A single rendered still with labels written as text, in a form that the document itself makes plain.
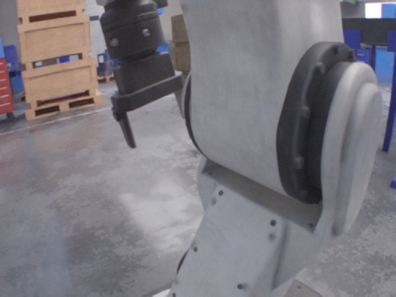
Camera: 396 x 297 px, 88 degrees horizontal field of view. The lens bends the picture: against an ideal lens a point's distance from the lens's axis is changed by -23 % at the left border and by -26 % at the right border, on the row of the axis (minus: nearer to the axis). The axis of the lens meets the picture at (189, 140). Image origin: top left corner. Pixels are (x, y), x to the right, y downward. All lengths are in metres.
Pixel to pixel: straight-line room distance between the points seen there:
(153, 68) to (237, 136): 0.21
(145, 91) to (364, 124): 0.29
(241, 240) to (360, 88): 0.18
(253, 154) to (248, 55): 0.07
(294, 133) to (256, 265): 0.14
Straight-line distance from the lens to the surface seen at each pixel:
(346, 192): 0.21
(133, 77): 0.38
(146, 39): 0.36
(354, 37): 1.60
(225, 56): 0.21
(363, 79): 0.21
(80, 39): 3.88
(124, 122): 0.39
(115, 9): 0.37
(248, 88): 0.19
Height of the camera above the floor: 0.67
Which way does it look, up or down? 20 degrees down
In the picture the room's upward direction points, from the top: 4 degrees counter-clockwise
